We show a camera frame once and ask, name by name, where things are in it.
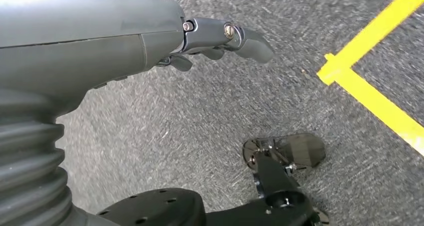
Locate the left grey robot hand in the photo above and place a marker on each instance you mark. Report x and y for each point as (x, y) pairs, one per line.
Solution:
(82, 35)

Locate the black round robot joint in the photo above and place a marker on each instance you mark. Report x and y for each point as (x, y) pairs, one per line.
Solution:
(159, 208)

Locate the black robot left foot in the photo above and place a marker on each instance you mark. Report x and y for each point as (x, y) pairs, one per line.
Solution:
(301, 150)

